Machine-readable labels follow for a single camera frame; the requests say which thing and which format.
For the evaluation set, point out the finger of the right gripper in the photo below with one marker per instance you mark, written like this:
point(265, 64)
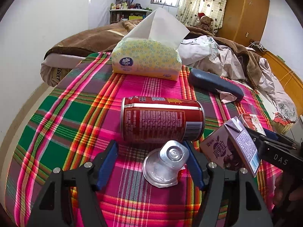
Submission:
point(281, 138)
point(257, 137)

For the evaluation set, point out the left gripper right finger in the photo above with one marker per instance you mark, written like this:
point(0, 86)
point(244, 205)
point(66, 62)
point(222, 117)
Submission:
point(196, 165)

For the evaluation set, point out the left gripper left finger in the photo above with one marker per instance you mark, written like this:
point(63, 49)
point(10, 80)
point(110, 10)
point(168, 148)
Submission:
point(103, 166)

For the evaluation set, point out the purple milk carton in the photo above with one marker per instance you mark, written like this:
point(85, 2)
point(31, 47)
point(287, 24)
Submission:
point(231, 147)

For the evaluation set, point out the right hand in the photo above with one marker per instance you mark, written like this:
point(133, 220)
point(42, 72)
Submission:
point(287, 194)

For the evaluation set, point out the pink strawberry drink carton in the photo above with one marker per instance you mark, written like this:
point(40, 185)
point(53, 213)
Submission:
point(251, 121)

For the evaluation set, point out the floral bed sheet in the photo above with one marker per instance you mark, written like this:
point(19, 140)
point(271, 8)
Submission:
point(281, 124)

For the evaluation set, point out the red herbal tea can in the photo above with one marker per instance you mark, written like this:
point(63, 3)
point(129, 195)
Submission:
point(156, 120)

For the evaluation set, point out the pink plaid table cloth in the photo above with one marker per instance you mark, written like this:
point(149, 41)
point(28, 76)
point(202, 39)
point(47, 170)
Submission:
point(49, 179)

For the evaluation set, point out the wooden bed headboard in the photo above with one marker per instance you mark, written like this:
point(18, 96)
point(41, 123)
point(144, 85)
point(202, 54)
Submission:
point(291, 83)

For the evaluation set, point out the dark blue glasses case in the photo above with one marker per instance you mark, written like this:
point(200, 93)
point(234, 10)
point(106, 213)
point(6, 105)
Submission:
point(213, 83)

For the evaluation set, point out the pale pink duvet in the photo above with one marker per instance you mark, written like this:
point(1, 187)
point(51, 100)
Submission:
point(232, 60)

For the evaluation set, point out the yellow tissue pack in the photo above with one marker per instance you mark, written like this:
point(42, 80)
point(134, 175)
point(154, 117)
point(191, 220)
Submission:
point(151, 48)

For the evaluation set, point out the brown fleece blanket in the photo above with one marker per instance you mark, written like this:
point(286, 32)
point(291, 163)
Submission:
point(69, 52)

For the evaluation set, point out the brown teddy bear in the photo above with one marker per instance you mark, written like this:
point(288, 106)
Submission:
point(204, 22)

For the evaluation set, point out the wooden wardrobe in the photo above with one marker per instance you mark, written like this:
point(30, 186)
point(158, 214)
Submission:
point(244, 20)

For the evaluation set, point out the white cluttered shelf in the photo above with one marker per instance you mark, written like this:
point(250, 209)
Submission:
point(118, 15)

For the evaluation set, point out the patterned window curtain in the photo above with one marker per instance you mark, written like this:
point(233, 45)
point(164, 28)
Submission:
point(188, 11)

